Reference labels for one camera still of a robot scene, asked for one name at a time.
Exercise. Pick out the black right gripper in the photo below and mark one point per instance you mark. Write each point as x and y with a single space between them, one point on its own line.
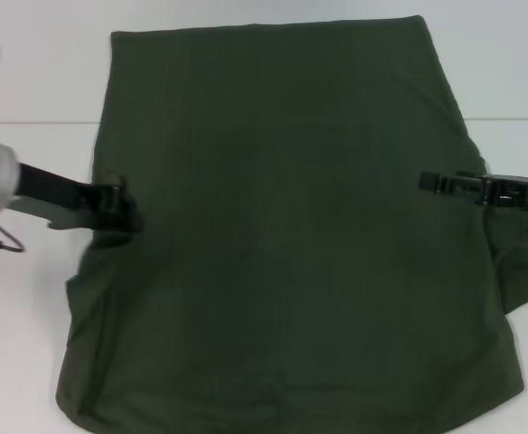
521 194

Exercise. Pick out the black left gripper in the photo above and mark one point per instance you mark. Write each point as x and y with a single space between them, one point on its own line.
47 185

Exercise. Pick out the dark green t-shirt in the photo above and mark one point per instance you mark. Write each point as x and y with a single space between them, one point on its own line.
268 226

